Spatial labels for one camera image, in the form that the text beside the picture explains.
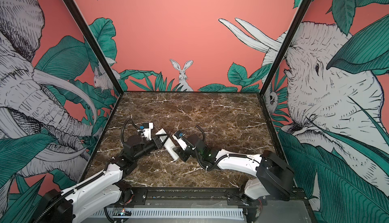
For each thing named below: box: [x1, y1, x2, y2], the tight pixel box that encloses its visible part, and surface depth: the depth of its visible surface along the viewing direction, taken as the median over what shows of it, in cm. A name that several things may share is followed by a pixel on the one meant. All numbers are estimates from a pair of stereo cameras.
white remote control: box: [155, 128, 180, 162], surface depth 78 cm
